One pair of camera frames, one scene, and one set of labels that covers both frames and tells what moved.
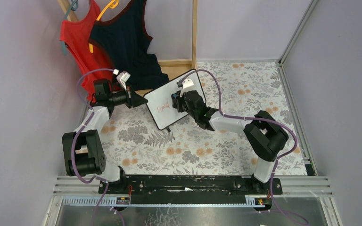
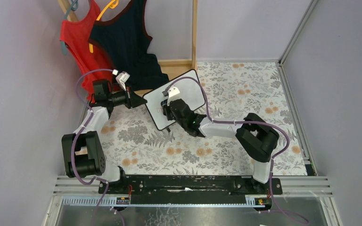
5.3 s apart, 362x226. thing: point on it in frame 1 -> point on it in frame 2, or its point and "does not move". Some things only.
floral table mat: (135, 144) does not move
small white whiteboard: (159, 100) does not move
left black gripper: (129, 98) does not move
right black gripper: (181, 102) -> (167, 109)
